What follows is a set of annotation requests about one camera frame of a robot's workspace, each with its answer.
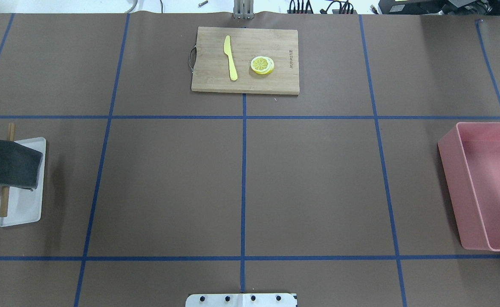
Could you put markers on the yellow lemon slice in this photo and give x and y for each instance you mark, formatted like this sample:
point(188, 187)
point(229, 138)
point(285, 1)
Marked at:
point(262, 65)

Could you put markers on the pink plastic bin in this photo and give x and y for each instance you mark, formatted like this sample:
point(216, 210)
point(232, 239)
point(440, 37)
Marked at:
point(470, 154)

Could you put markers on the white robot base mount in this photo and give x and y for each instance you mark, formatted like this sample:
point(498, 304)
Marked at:
point(242, 300)

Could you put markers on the yellow plastic knife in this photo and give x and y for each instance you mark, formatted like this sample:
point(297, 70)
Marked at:
point(233, 75)

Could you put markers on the wooden rack rod near tray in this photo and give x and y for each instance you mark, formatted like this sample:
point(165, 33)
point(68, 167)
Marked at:
point(4, 199)

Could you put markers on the grey cloth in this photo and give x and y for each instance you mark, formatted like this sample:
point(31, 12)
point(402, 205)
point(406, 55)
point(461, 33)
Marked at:
point(19, 165)

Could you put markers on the bamboo cutting board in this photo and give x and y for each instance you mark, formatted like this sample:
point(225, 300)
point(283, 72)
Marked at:
point(210, 70)

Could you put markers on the metal camera post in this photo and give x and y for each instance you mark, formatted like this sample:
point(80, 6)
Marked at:
point(243, 9)

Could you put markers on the white rectangular tray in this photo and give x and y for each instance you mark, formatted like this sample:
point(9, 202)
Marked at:
point(25, 206)

